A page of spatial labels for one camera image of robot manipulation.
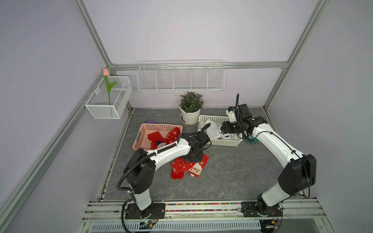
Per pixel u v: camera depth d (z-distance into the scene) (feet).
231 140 3.09
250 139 1.99
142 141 3.26
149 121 3.67
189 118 3.42
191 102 3.25
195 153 2.35
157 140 3.24
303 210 2.46
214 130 3.25
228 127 2.47
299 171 1.45
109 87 2.79
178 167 2.78
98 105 2.37
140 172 1.49
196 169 2.85
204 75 3.31
